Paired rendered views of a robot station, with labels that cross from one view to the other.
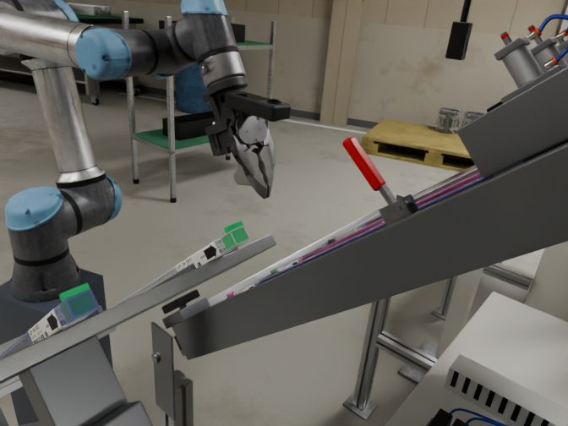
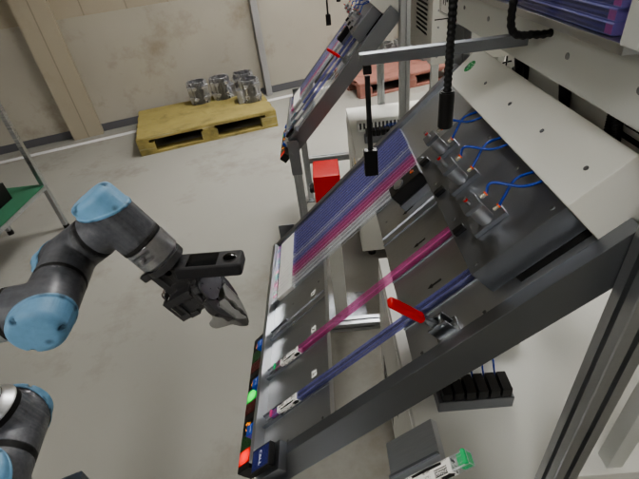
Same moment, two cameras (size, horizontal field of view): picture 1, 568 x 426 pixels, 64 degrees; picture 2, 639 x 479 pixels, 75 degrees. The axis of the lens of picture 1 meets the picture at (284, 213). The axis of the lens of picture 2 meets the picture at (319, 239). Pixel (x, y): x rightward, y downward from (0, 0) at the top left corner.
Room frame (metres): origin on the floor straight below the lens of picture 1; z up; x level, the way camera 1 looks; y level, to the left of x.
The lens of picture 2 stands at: (0.18, 0.24, 1.49)
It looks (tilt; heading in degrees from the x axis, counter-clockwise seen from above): 36 degrees down; 325
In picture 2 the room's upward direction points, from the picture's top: 8 degrees counter-clockwise
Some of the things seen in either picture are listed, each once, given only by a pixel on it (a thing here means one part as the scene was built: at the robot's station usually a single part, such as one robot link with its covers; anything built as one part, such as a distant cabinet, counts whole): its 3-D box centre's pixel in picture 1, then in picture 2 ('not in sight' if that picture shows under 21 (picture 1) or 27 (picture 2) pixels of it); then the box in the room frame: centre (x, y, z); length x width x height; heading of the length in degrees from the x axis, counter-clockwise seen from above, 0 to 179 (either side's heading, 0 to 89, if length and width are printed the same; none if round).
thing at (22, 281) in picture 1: (44, 265); not in sight; (0.90, 0.56, 0.60); 0.15 x 0.15 x 0.10
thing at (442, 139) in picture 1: (442, 134); (202, 107); (4.29, -1.45, 0.19); 1.37 x 0.97 x 0.38; 71
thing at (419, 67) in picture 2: not in sight; (395, 63); (3.62, -3.59, 0.18); 1.24 x 0.86 x 0.37; 71
